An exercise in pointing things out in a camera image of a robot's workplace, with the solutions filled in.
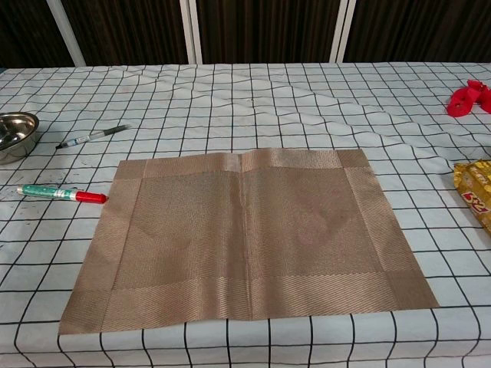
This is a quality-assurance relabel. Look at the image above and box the brown woven placemat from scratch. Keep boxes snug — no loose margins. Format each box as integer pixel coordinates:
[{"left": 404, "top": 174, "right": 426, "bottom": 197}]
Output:
[{"left": 57, "top": 149, "right": 440, "bottom": 335}]

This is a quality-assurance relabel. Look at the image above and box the metal bowl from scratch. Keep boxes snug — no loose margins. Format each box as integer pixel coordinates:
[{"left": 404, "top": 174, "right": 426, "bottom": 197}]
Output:
[{"left": 0, "top": 111, "right": 41, "bottom": 166}]

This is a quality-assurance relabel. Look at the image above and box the white checked tablecloth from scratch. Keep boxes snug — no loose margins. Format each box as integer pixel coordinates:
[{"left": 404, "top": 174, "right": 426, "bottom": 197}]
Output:
[{"left": 0, "top": 61, "right": 491, "bottom": 368}]

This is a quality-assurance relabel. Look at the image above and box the thin black pen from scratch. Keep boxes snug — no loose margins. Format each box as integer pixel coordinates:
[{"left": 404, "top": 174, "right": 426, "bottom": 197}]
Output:
[{"left": 55, "top": 124, "right": 131, "bottom": 150}]

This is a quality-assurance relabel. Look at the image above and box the white marker red cap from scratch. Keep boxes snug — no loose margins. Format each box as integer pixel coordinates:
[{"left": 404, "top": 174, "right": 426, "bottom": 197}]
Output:
[{"left": 18, "top": 183, "right": 110, "bottom": 205}]

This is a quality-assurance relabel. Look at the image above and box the gold snack packet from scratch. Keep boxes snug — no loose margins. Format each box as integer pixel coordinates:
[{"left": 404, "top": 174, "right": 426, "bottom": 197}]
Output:
[{"left": 453, "top": 159, "right": 491, "bottom": 235}]

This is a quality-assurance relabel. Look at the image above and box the white partition post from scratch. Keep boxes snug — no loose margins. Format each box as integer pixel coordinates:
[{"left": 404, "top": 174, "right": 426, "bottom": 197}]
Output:
[
  {"left": 49, "top": 0, "right": 86, "bottom": 67},
  {"left": 328, "top": 0, "right": 358, "bottom": 64},
  {"left": 179, "top": 0, "right": 203, "bottom": 64}
]

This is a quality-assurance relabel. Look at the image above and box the red plastic chain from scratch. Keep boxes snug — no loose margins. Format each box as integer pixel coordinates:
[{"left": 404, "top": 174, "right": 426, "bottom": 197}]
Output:
[{"left": 446, "top": 79, "right": 491, "bottom": 118}]

